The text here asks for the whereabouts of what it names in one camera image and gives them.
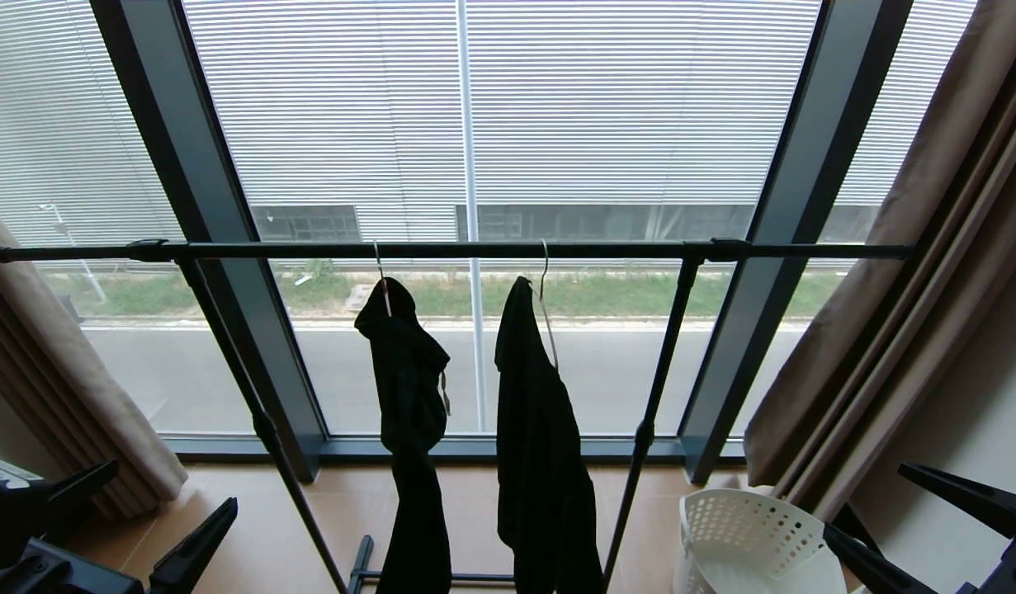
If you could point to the white laundry basket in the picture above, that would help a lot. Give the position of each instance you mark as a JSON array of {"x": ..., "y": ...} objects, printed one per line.
[{"x": 747, "y": 536}]

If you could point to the pink clothes hanger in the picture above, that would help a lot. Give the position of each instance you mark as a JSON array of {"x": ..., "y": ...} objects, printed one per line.
[
  {"x": 545, "y": 318},
  {"x": 383, "y": 289}
]

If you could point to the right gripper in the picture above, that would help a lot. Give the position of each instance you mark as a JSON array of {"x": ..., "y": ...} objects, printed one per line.
[{"x": 1011, "y": 569}]

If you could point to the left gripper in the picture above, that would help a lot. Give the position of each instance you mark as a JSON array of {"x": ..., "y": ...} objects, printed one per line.
[{"x": 62, "y": 573}]

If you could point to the black garment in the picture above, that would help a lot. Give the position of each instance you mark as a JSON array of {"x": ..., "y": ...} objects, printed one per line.
[
  {"x": 408, "y": 396},
  {"x": 541, "y": 454}
]

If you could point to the window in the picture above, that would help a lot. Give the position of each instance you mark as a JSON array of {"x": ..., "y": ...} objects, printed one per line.
[{"x": 186, "y": 165}]

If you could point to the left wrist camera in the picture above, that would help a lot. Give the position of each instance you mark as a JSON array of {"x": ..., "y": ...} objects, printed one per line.
[{"x": 4, "y": 503}]

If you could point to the black clothes rack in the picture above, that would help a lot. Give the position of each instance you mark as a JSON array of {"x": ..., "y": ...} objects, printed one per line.
[{"x": 474, "y": 249}]

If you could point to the brown curtain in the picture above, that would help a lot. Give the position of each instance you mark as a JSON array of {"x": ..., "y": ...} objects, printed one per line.
[
  {"x": 62, "y": 371},
  {"x": 928, "y": 206}
]

